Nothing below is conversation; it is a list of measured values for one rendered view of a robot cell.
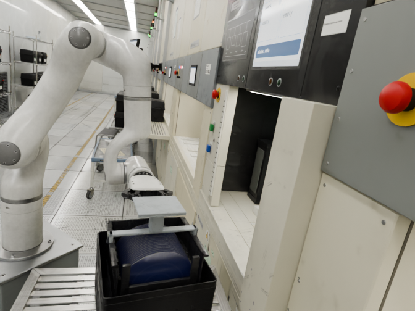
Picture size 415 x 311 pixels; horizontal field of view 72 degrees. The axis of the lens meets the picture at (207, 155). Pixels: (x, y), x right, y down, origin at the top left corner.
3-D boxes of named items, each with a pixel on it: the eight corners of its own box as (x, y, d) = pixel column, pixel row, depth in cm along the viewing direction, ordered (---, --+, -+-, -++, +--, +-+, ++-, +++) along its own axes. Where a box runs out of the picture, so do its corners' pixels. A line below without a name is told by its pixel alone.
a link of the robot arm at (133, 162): (125, 167, 94) (153, 165, 97) (120, 155, 105) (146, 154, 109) (125, 190, 96) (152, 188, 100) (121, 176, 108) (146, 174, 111)
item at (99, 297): (178, 268, 100) (184, 224, 96) (209, 335, 76) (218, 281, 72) (94, 279, 89) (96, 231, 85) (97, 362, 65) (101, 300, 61)
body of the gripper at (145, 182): (155, 190, 98) (163, 205, 88) (125, 190, 94) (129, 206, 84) (158, 170, 96) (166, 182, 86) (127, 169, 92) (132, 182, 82)
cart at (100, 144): (94, 169, 391) (96, 135, 379) (133, 171, 406) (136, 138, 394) (85, 200, 301) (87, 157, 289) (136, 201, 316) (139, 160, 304)
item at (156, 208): (177, 274, 96) (189, 187, 88) (198, 323, 78) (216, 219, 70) (100, 285, 87) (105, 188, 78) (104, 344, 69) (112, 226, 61)
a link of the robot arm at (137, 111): (101, 97, 87) (105, 189, 95) (154, 98, 93) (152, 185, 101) (99, 94, 95) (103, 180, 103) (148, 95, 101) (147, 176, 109)
